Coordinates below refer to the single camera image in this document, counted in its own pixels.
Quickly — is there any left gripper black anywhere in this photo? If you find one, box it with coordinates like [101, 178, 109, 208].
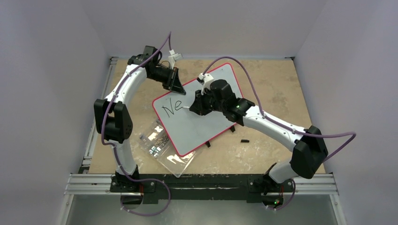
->
[149, 67, 186, 96]

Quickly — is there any pink framed whiteboard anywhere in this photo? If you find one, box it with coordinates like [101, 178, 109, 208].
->
[152, 79, 235, 156]

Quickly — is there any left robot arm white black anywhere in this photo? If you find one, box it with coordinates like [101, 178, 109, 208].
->
[93, 46, 186, 192]

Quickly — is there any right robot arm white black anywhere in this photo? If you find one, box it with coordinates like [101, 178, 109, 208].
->
[189, 77, 328, 191]

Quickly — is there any clear plastic screw box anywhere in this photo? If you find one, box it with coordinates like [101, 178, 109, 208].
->
[139, 119, 196, 178]

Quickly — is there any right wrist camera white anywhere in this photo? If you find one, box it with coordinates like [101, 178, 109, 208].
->
[198, 73, 214, 95]

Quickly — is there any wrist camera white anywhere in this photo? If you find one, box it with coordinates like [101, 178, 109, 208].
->
[168, 50, 183, 69]
[198, 73, 214, 95]

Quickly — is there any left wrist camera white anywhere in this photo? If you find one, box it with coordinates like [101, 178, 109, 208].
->
[168, 50, 183, 69]

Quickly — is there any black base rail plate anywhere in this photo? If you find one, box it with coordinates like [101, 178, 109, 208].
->
[109, 173, 295, 206]

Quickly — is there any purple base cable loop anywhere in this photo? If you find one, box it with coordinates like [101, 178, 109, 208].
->
[120, 177, 172, 218]

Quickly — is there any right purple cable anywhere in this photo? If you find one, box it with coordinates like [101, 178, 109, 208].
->
[202, 56, 357, 164]

